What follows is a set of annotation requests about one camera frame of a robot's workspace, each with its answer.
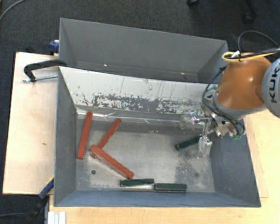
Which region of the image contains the grey metal bin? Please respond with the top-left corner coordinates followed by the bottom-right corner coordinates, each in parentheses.
top-left (45, 17), bottom-right (275, 224)

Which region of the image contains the red-brown flat block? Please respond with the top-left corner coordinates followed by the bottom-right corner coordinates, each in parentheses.
top-left (96, 116), bottom-right (123, 152)
top-left (87, 144), bottom-right (137, 181)
top-left (76, 111), bottom-right (94, 161)

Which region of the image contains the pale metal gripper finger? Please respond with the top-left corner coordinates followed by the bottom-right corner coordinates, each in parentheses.
top-left (179, 113), bottom-right (200, 132)
top-left (196, 135), bottom-right (213, 161)

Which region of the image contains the dark green flat block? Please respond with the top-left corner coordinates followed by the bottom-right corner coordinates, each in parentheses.
top-left (119, 175), bottom-right (155, 190)
top-left (174, 133), bottom-right (201, 153)
top-left (153, 181), bottom-right (189, 194)

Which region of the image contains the pale wood flat board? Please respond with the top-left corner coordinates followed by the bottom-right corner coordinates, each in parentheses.
top-left (2, 51), bottom-right (64, 198)

